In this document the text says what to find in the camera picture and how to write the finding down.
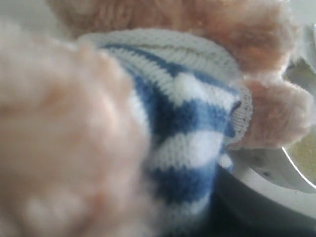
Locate beige teddy bear striped sweater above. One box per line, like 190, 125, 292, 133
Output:
0, 0, 315, 237

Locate steel bowl of yellow grain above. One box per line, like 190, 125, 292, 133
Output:
231, 24, 316, 219

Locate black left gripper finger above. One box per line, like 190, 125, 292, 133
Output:
211, 170, 316, 237

